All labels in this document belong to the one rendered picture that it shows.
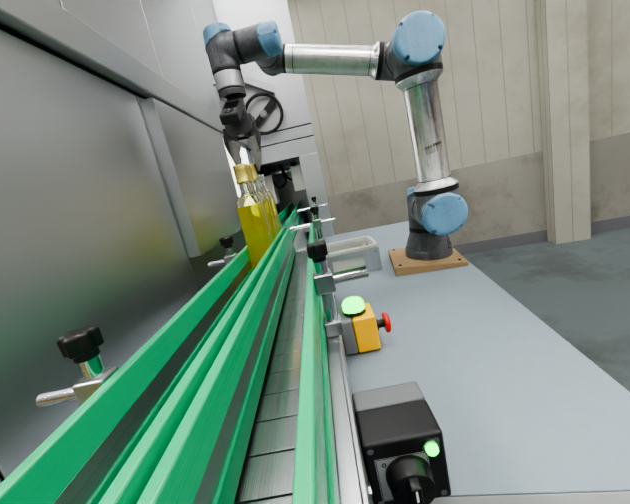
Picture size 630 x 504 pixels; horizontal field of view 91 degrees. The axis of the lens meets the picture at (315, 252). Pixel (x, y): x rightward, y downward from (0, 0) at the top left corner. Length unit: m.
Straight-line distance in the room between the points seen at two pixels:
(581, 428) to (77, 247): 0.65
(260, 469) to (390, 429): 0.14
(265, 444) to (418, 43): 0.83
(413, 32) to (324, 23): 2.82
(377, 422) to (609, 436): 0.26
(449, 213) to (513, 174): 2.84
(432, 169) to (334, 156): 2.57
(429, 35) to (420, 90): 0.11
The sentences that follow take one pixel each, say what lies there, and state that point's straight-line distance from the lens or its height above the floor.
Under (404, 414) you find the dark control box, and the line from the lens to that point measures 0.38.
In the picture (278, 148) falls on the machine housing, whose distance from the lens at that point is 1.86.
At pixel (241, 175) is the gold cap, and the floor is 1.14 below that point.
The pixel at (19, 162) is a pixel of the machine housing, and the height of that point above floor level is 1.18.
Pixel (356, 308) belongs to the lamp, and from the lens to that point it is 0.60.
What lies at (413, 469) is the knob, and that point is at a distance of 0.36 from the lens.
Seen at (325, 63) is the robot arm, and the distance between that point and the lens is 1.03.
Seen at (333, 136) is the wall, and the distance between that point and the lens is 3.42.
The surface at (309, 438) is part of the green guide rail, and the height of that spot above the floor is 0.96.
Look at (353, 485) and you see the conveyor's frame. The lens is 0.27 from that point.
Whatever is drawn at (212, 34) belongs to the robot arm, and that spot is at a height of 1.49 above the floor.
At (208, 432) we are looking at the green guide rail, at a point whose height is 0.95.
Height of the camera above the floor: 1.09
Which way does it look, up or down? 13 degrees down
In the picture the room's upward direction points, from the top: 13 degrees counter-clockwise
